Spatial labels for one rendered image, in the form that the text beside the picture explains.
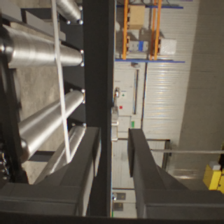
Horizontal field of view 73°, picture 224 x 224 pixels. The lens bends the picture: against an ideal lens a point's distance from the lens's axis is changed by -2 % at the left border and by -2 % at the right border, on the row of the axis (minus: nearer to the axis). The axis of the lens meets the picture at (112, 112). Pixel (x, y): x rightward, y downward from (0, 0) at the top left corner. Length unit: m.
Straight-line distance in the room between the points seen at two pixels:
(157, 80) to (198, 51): 2.72
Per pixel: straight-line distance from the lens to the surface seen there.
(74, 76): 1.30
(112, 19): 0.27
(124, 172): 11.84
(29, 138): 0.55
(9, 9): 0.75
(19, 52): 0.50
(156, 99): 9.86
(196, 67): 10.42
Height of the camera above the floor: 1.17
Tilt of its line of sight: 1 degrees down
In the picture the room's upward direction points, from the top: 91 degrees clockwise
